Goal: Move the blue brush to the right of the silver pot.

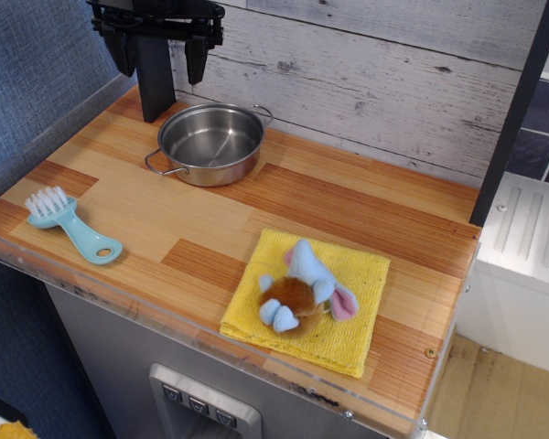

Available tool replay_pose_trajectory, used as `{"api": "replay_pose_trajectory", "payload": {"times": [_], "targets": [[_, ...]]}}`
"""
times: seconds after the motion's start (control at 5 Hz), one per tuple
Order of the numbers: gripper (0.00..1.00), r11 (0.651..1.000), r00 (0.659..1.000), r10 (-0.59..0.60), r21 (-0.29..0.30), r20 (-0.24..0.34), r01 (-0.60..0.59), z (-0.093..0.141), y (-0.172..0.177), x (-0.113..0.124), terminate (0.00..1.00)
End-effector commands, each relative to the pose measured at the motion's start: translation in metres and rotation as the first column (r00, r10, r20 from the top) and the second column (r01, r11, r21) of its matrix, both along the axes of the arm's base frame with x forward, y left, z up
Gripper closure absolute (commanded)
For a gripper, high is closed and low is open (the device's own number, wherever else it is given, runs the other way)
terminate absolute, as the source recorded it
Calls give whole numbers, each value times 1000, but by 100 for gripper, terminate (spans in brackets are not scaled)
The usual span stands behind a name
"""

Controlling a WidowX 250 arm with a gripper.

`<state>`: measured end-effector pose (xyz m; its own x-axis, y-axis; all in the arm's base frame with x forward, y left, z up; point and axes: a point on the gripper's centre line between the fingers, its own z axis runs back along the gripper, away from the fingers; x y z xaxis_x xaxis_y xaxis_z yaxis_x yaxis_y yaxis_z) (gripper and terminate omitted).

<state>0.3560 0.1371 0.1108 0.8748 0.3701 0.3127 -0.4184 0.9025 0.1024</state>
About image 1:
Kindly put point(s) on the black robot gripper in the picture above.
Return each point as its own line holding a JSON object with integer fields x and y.
{"x": 196, "y": 22}

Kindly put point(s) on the light blue dish brush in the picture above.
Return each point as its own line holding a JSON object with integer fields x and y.
{"x": 52, "y": 207}

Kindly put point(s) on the stainless steel pot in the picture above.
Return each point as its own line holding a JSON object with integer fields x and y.
{"x": 213, "y": 144}

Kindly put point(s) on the blue and brown plush toy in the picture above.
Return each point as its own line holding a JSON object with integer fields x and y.
{"x": 293, "y": 305}

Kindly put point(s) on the yellow folded cloth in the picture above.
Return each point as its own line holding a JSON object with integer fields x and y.
{"x": 341, "y": 346}

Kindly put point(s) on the silver dispenser panel with buttons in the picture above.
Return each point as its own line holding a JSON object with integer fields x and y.
{"x": 191, "y": 409}

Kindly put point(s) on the yellow object at bottom left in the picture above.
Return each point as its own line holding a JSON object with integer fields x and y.
{"x": 16, "y": 430}

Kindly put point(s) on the white ribbed cabinet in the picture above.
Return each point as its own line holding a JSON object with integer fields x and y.
{"x": 506, "y": 303}

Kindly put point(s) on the black left vertical post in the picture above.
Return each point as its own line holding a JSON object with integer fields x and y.
{"x": 155, "y": 79}

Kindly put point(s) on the black vertical post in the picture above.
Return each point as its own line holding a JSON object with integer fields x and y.
{"x": 155, "y": 79}
{"x": 531, "y": 73}

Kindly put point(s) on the black right vertical post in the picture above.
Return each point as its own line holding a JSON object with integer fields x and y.
{"x": 531, "y": 73}

